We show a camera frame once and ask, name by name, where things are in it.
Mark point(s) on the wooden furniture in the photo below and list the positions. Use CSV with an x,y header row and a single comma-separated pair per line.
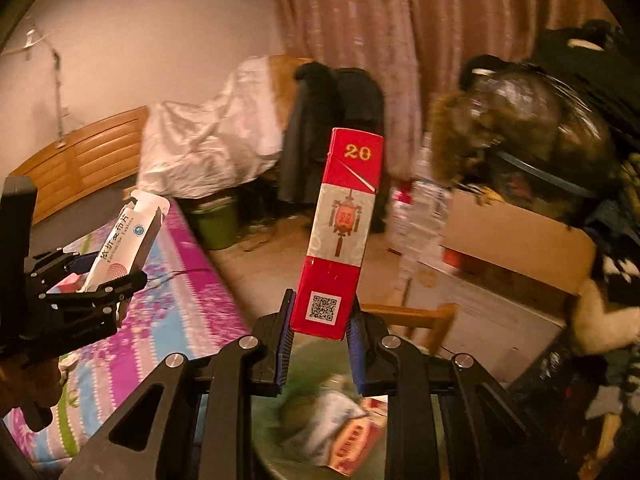
x,y
285,67

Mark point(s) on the red carton box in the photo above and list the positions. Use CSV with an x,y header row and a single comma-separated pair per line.
x,y
340,220

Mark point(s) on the wooden chair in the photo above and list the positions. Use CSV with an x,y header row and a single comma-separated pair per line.
x,y
415,315

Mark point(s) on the white carton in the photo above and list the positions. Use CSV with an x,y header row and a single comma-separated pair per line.
x,y
490,317

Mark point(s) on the green bucket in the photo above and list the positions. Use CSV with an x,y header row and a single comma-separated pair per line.
x,y
215,225

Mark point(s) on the white medicine box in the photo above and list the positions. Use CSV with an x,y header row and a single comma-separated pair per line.
x,y
125,240

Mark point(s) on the black leather jacket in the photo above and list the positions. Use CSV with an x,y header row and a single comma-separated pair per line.
x,y
305,125

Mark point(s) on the pack of plastic bottles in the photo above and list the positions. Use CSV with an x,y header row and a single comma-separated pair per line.
x,y
417,220

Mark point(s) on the white crumpled packet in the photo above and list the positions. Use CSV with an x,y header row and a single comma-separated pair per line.
x,y
325,422

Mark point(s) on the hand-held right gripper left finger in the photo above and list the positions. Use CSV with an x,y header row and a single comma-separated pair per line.
x,y
285,341

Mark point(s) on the brown cardboard box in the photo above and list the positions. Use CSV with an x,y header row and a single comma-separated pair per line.
x,y
515,240

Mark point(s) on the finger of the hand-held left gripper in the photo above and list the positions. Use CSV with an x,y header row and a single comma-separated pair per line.
x,y
122,284
60,261

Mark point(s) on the blue metal bar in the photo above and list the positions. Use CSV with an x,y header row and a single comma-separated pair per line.
x,y
542,176

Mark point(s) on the grey bed sheet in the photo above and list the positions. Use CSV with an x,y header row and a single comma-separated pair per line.
x,y
75,222

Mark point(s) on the fur-trimmed dark jacket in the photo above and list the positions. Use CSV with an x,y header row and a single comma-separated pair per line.
x,y
525,120

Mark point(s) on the person's left hand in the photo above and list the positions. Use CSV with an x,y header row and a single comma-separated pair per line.
x,y
42,377

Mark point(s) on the metal floor lamp stand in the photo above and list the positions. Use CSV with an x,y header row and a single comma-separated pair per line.
x,y
59,90

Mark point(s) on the pink patterned curtain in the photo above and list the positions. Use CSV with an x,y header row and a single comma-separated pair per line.
x,y
400,20

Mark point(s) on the white satin cloth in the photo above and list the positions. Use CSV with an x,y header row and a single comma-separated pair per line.
x,y
200,140

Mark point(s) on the red flat packet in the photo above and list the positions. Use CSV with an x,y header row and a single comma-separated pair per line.
x,y
352,442

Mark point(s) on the wooden headboard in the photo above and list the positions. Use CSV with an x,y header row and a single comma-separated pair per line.
x,y
90,155

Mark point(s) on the black clothing pile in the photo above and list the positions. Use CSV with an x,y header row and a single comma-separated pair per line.
x,y
595,65

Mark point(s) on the dark cloth pile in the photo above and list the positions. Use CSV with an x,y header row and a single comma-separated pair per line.
x,y
590,400

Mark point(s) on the black and white cloth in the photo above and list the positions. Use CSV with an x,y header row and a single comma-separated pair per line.
x,y
610,305

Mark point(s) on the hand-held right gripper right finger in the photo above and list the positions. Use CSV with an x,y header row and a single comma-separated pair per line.
x,y
356,356

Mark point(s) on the bin with green bag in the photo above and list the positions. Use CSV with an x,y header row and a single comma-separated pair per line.
x,y
320,360

